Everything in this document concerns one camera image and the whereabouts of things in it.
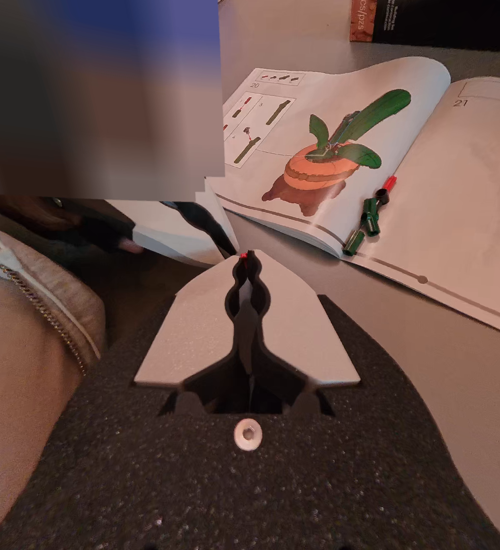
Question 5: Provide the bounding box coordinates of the person's left hand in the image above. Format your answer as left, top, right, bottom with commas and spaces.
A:
30, 197, 145, 255

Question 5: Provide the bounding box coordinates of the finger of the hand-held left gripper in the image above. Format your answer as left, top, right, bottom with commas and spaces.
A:
105, 200, 222, 267
176, 201, 239, 259

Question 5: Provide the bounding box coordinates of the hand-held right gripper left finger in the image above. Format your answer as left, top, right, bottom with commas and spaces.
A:
133, 254, 251, 387

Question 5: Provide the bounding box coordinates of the dark orchid set box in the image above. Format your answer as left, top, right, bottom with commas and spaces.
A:
350, 0, 500, 54

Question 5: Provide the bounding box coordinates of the grey desk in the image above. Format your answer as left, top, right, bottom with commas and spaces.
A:
218, 0, 500, 550

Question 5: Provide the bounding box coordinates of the thin white cord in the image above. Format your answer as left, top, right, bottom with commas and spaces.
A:
0, 217, 102, 359

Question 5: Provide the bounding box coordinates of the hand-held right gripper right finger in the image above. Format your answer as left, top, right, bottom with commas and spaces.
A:
248, 248, 362, 386

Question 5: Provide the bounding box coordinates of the open instruction booklet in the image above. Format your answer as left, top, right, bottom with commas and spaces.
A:
196, 56, 500, 342

